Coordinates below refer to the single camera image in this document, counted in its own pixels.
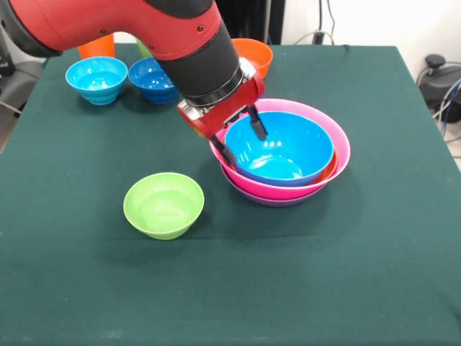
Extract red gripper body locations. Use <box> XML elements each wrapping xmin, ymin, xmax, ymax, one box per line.
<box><xmin>176</xmin><ymin>74</ymin><xmax>267</xmax><ymax>141</ymax></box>

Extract dark green tablecloth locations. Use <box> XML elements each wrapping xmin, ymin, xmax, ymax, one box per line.
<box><xmin>0</xmin><ymin>43</ymin><xmax>461</xmax><ymax>346</ymax></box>

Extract small dark blue bowl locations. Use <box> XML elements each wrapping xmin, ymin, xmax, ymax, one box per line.
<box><xmin>127</xmin><ymin>57</ymin><xmax>182</xmax><ymax>105</ymax></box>

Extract small deep orange bowl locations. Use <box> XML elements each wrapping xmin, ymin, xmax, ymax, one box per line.
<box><xmin>231</xmin><ymin>38</ymin><xmax>274</xmax><ymax>81</ymax></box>

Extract large pink bowl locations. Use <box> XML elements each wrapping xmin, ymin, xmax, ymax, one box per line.
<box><xmin>208</xmin><ymin>98</ymin><xmax>352</xmax><ymax>201</ymax></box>

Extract medium blue bowl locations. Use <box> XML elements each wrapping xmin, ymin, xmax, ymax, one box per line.
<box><xmin>223</xmin><ymin>111</ymin><xmax>336</xmax><ymax>187</ymax></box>

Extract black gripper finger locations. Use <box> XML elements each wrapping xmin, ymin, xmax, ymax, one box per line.
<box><xmin>210</xmin><ymin>135</ymin><xmax>238</xmax><ymax>171</ymax></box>
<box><xmin>246</xmin><ymin>104</ymin><xmax>269</xmax><ymax>142</ymax></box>

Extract green cup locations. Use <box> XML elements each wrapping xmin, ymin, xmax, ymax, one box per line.
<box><xmin>135</xmin><ymin>37</ymin><xmax>154</xmax><ymax>60</ymax></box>

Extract tangle of floor cables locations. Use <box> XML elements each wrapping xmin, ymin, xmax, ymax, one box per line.
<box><xmin>431</xmin><ymin>77</ymin><xmax>461</xmax><ymax>159</ymax></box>

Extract small green bowl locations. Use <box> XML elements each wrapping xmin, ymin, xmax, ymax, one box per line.
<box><xmin>122</xmin><ymin>172</ymin><xmax>205</xmax><ymax>241</ymax></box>

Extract small light blue bowl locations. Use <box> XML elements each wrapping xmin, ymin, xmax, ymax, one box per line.
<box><xmin>65</xmin><ymin>56</ymin><xmax>129</xmax><ymax>106</ymax></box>

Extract wide orange bowl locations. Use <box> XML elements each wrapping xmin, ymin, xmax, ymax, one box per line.
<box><xmin>220</xmin><ymin>138</ymin><xmax>339</xmax><ymax>188</ymax></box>

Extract orange cup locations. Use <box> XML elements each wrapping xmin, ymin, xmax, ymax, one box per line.
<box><xmin>77</xmin><ymin>33</ymin><xmax>116</xmax><ymax>60</ymax></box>

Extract grey wheeled floor base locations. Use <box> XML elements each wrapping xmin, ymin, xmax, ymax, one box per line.
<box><xmin>417</xmin><ymin>53</ymin><xmax>461</xmax><ymax>109</ymax></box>
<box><xmin>0</xmin><ymin>59</ymin><xmax>46</xmax><ymax>109</ymax></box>

